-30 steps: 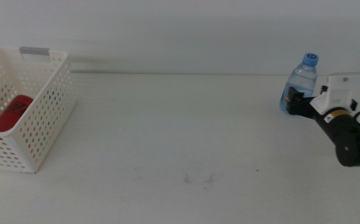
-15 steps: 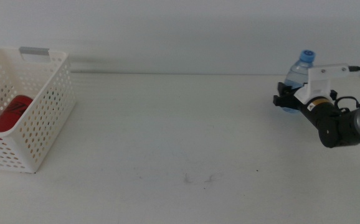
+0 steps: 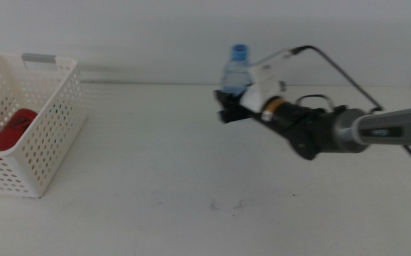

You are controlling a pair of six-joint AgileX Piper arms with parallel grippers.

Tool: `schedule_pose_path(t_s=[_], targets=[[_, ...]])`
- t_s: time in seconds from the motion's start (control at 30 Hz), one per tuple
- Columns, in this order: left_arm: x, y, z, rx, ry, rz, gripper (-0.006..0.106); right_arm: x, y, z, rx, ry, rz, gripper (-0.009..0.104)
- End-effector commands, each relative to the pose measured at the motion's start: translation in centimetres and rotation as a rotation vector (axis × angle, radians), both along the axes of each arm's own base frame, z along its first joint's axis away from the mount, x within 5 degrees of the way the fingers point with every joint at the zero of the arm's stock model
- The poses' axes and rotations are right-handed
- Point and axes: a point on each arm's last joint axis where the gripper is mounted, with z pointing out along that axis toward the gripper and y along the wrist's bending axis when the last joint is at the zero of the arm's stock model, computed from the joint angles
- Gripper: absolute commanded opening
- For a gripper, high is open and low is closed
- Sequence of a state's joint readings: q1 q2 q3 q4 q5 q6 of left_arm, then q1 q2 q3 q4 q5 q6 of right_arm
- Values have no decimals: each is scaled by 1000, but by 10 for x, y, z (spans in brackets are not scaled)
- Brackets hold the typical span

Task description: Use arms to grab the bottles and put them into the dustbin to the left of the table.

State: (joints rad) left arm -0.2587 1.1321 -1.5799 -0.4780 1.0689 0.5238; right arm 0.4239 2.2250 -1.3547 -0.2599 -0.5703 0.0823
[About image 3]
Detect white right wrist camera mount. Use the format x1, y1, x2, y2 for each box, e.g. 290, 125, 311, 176
239, 48, 294, 113

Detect red can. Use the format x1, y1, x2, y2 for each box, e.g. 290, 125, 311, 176
0, 108, 38, 152

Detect small water bottle blue cap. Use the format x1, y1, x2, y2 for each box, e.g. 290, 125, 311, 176
220, 43, 253, 97

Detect white perforated plastic basket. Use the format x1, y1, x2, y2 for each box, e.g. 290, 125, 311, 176
0, 53, 87, 198

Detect black right camera cable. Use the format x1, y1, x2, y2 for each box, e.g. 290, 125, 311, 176
289, 45, 384, 113

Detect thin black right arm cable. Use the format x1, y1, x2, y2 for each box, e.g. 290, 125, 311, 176
295, 94, 335, 112

